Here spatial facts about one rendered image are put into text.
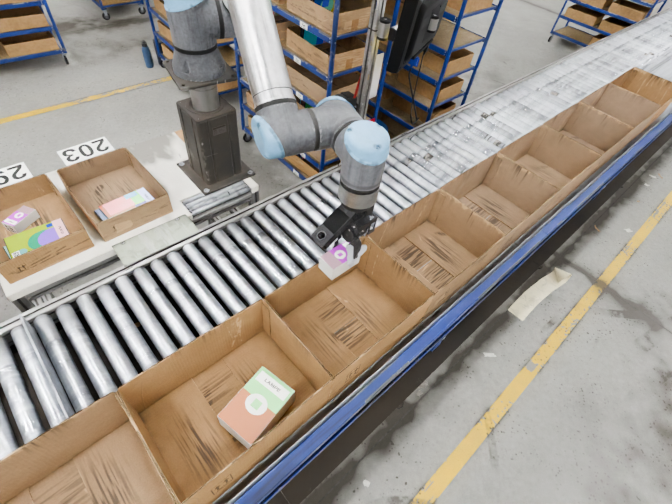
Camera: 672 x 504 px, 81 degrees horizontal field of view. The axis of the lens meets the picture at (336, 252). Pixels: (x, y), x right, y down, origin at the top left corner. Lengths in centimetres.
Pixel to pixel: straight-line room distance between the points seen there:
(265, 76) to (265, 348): 72
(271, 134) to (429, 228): 90
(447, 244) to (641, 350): 174
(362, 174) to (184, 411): 74
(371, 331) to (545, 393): 143
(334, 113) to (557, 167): 148
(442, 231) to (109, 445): 124
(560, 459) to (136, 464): 188
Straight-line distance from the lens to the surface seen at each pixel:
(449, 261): 148
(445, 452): 213
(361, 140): 78
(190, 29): 156
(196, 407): 114
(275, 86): 86
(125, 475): 114
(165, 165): 201
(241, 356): 118
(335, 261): 100
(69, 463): 120
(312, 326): 121
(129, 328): 146
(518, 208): 184
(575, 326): 283
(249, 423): 104
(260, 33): 89
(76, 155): 199
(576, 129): 253
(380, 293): 131
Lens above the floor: 195
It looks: 49 degrees down
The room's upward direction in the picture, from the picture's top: 9 degrees clockwise
